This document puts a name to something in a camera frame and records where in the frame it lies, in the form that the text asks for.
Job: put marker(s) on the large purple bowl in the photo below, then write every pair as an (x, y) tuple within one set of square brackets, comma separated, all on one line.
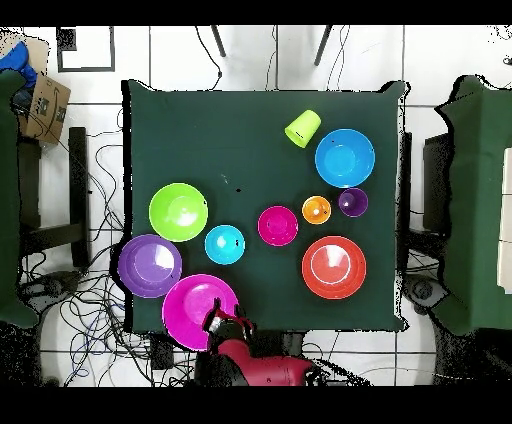
[(148, 266)]

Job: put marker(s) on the neighbouring green covered table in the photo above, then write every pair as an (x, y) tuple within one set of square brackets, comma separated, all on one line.
[(8, 200), (480, 200)]

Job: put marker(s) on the black power strip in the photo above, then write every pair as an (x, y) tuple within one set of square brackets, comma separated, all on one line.
[(162, 352)]

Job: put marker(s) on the black tripod leg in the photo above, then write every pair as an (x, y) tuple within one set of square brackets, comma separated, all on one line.
[(218, 42), (322, 46)]

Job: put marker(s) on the white box stack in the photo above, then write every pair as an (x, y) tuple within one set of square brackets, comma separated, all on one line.
[(506, 220)]

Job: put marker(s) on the small red-pink bowl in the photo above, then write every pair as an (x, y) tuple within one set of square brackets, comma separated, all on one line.
[(278, 226)]

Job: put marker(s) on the black cabinet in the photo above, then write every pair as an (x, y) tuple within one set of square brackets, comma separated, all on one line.
[(436, 180)]

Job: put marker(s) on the blue cloth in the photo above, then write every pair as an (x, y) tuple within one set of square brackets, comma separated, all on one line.
[(16, 60)]

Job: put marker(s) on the orange cup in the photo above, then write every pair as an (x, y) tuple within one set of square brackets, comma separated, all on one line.
[(316, 210)]

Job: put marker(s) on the large blue bowl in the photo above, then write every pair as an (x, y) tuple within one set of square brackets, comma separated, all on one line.
[(344, 158)]

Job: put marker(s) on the large green bowl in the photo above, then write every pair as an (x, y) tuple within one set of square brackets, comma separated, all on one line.
[(178, 212)]

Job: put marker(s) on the green cup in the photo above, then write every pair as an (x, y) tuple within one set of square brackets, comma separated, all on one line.
[(304, 128)]

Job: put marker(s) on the black frame stand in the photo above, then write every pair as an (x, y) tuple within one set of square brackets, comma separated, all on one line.
[(78, 180)]

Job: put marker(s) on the small blue bowl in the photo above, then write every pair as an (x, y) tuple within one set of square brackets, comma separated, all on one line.
[(224, 244)]

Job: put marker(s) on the cardboard box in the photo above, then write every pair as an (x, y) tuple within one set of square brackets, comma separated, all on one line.
[(46, 108)]

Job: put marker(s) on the purple cup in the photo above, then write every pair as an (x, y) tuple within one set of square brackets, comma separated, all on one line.
[(352, 202)]

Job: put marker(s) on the grey pedestal foot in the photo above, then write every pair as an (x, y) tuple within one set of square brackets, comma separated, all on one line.
[(424, 290), (52, 283)]

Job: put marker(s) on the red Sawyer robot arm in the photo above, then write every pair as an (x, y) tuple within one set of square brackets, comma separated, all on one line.
[(264, 370)]

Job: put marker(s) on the large orange-red bowl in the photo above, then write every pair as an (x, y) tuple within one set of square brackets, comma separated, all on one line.
[(334, 267)]

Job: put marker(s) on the large pink bowl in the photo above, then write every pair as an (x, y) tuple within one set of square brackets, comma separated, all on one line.
[(188, 308)]

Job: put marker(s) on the dark green tablecloth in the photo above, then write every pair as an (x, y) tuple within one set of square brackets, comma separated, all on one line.
[(240, 160)]

